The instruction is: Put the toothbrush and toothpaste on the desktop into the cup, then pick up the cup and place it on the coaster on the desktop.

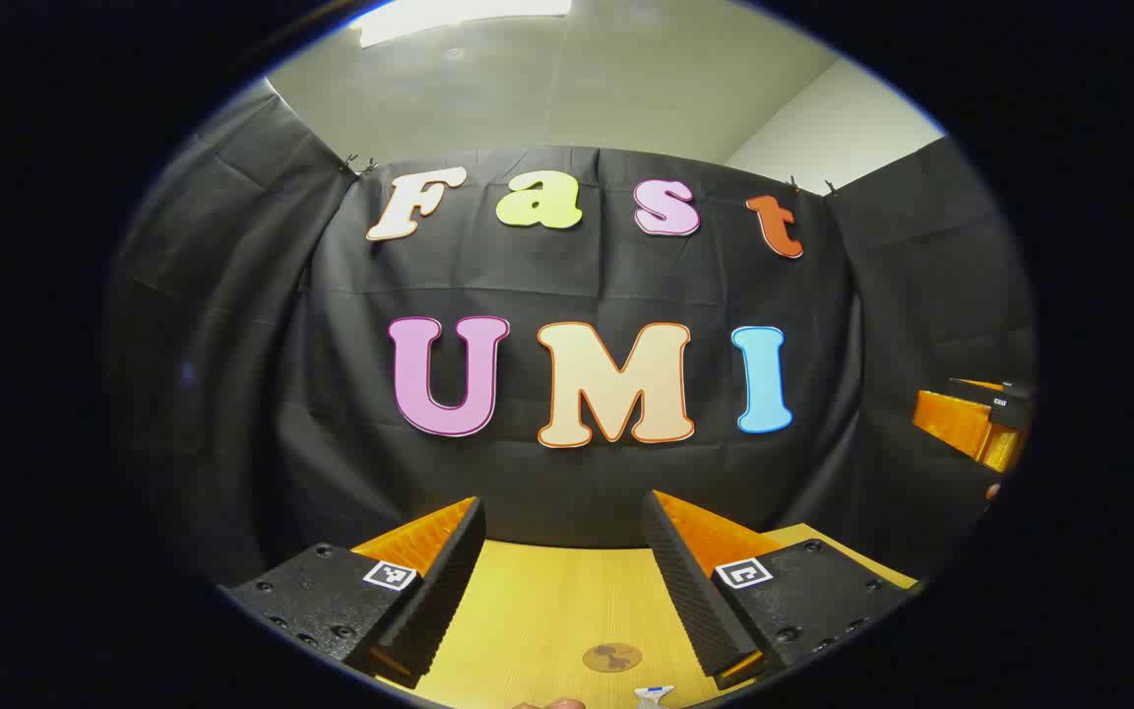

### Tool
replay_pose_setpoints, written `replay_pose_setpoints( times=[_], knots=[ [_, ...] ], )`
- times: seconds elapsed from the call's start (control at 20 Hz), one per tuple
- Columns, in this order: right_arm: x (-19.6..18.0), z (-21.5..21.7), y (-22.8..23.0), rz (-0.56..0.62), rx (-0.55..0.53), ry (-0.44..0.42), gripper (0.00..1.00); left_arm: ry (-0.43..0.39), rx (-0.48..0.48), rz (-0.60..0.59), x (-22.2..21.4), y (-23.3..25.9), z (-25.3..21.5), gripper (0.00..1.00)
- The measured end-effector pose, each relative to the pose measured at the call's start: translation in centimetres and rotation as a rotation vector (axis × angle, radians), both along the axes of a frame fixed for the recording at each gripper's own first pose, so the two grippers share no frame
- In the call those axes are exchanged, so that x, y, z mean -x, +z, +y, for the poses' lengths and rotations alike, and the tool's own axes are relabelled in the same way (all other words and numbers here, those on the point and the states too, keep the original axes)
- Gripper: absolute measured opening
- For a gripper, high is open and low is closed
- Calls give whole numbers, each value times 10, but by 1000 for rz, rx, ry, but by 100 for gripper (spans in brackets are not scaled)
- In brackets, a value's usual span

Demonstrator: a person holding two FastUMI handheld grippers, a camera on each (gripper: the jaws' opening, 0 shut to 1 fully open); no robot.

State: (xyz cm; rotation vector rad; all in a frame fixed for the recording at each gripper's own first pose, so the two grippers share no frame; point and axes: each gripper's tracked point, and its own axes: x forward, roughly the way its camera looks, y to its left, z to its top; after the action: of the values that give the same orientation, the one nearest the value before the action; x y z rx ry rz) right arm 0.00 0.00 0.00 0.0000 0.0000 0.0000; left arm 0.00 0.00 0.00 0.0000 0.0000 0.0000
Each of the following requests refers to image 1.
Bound ceiling light panel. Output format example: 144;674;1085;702
360;0;574;49

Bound round brown cork coaster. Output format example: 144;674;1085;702
582;642;644;675

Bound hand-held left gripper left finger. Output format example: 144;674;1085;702
220;496;487;690

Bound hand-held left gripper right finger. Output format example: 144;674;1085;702
641;489;922;690

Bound wooden desktop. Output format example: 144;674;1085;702
375;522;918;709

